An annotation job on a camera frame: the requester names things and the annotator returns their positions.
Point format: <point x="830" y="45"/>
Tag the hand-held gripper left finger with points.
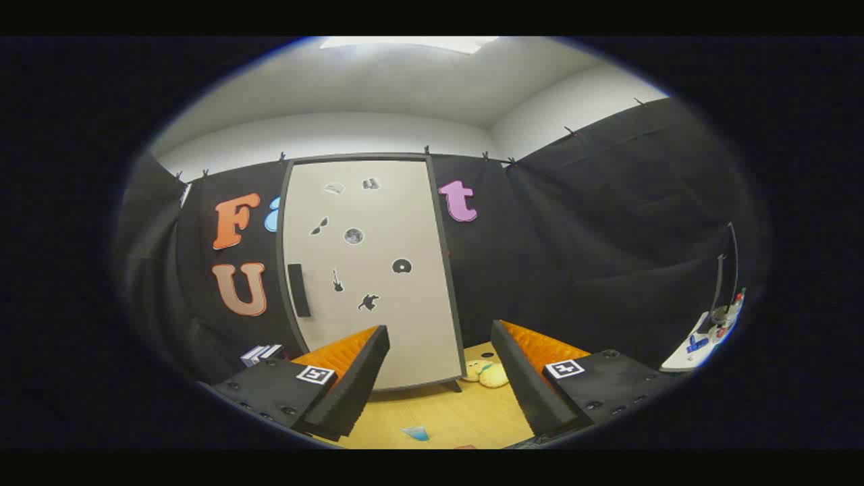
<point x="354" y="385"/>

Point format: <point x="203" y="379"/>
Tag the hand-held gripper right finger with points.
<point x="523" y="385"/>

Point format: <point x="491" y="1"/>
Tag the white cabinet door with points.
<point x="378" y="324"/>

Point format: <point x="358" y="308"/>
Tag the blue gradient tube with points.
<point x="417" y="433"/>

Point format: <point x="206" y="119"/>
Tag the yellow plush toy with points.
<point x="493" y="374"/>

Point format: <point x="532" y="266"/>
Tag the blue spine book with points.
<point x="260" y="354"/>

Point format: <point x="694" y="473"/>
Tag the white spine book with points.
<point x="247" y="358"/>

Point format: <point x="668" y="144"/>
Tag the grey cabinet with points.
<point x="446" y="270"/>

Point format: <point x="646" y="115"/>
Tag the black backdrop cloth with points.
<point x="574" y="236"/>

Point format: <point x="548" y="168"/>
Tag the white side table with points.
<point x="682" y="358"/>

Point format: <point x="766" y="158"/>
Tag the ceiling light panel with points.
<point x="405" y="44"/>

